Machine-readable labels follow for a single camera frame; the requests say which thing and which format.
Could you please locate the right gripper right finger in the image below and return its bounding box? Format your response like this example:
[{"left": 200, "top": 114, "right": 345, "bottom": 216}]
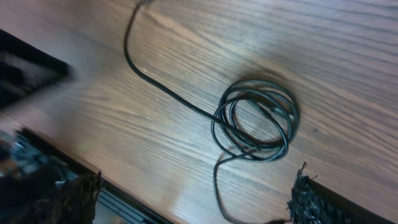
[{"left": 287, "top": 162, "right": 393, "bottom": 224}]

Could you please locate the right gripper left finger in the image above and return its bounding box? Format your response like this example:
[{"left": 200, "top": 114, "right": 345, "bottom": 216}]
[{"left": 1, "top": 173, "right": 103, "bottom": 224}]

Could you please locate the black USB cable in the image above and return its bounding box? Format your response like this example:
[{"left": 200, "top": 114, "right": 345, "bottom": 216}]
[{"left": 123, "top": 0, "right": 301, "bottom": 224}]

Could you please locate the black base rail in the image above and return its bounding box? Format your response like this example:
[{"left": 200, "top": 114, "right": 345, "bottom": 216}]
[{"left": 1, "top": 31, "right": 165, "bottom": 223}]

